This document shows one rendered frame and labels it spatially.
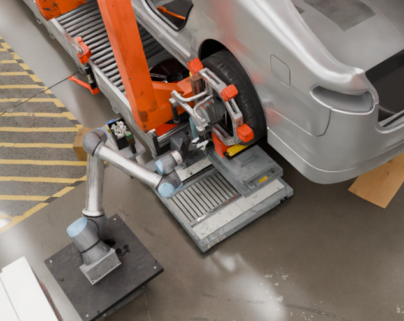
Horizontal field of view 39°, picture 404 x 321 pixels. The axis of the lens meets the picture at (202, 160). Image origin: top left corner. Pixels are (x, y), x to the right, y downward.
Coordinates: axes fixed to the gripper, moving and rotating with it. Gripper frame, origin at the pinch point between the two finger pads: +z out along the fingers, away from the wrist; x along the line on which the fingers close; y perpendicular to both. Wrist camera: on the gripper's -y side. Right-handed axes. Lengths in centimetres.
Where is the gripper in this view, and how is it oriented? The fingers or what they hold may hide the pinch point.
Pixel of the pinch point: (204, 139)
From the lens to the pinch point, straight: 369.7
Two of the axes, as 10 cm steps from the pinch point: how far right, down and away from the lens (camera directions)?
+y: 1.3, 6.5, 7.5
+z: 8.3, -4.9, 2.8
